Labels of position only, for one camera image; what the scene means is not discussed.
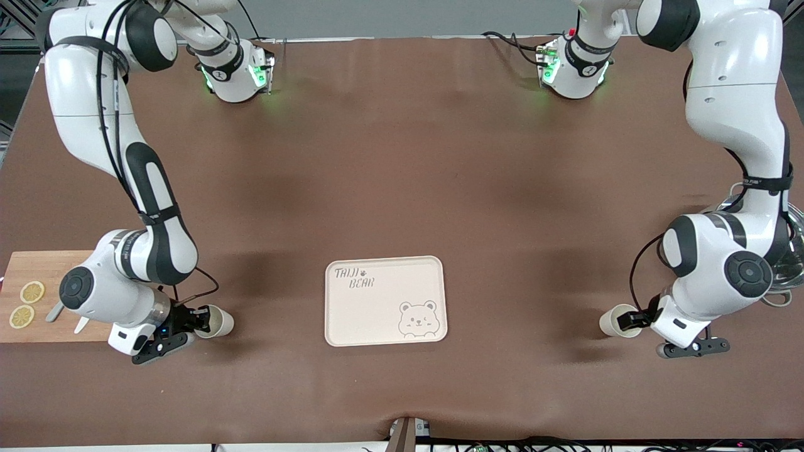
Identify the white bear print tray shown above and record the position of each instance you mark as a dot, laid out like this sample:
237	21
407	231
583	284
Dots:
383	314

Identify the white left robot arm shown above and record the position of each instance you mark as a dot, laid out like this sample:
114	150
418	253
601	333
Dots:
728	75

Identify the white plastic knife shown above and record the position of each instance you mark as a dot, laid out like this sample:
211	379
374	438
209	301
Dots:
83	324

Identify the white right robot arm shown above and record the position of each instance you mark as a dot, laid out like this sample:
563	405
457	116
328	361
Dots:
81	94

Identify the dark metal frame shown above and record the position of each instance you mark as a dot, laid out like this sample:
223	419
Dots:
16	19

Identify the yellow lemon slice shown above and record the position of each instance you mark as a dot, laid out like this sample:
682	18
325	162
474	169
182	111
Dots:
32	292
22	317

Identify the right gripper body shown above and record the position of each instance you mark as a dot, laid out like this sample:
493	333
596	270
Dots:
181	318

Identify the brown leather table cover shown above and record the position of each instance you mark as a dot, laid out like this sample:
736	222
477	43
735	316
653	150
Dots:
402	157

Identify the shiny metal bowl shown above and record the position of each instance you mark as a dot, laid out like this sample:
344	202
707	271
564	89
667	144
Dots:
794	263

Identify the bamboo cutting board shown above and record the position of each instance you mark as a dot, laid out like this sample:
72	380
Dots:
25	267

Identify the grey plastic knife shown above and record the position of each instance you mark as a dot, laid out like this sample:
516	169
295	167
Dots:
55	312

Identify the brown camera mount bracket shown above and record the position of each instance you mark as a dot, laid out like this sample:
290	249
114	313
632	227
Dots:
407	434

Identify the paper cup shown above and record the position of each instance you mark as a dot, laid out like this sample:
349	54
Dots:
612	321

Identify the white plastic cup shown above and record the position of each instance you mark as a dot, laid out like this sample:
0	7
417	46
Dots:
221	322

